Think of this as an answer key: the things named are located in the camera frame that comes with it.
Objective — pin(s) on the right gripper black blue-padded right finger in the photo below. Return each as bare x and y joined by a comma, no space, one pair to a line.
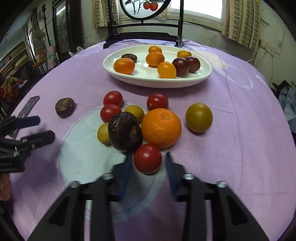
231,220

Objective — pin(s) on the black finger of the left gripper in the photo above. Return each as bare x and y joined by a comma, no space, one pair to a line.
38,140

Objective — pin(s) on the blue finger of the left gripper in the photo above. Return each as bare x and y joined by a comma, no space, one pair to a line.
12,123

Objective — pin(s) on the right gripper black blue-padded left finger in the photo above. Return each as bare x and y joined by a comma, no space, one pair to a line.
65,218

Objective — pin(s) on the dark passion fruit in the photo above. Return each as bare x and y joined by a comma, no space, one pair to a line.
64,107
133,57
124,132

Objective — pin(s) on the small yellow-green fruit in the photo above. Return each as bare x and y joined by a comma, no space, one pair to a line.
102,134
136,111

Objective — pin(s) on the red cherry tomato hidden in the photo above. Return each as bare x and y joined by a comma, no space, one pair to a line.
113,97

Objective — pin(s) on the red cherry tomato front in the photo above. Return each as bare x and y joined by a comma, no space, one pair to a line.
147,159

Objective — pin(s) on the red cherry tomato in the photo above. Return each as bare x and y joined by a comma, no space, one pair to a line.
157,100
147,159

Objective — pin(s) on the green-yellow plum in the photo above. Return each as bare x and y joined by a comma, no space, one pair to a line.
199,117

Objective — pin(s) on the small yellow-green fruit back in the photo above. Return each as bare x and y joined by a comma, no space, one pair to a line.
136,111

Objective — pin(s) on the large textured orange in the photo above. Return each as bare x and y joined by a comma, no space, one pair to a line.
161,127

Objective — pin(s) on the small orange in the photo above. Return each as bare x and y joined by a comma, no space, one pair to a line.
155,49
124,66
153,59

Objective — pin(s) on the red cherry tomato back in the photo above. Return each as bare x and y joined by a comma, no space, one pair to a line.
157,100

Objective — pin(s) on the orange fruit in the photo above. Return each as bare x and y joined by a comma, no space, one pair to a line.
166,70

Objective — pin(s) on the dark red plum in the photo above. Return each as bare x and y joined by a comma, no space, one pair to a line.
194,63
182,66

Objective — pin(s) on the yellow-orange lemon-like fruit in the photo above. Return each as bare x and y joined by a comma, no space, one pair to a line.
184,54

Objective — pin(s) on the red cherry tomato extra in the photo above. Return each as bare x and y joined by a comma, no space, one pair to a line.
108,111

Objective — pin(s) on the person's left hand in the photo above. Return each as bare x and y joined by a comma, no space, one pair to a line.
5,187

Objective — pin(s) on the purple tablecloth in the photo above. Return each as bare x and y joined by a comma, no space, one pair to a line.
249,145

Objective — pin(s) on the dark wooden cabinet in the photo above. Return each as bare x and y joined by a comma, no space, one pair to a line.
67,27

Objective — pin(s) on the white oval plate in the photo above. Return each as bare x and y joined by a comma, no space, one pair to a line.
147,76

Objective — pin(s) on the blue clothes on chair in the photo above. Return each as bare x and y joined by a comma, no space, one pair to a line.
287,102

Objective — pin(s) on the beige curtain left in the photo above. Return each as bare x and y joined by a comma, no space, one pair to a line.
100,16

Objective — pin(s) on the beige curtain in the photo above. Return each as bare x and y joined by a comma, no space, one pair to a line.
241,22
100,16

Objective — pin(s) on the black framed round screen ornament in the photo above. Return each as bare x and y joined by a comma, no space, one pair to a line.
114,36

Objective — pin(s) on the beige curtain right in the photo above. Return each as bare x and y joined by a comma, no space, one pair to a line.
241,22

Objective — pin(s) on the wall power socket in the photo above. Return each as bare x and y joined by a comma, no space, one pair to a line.
268,47

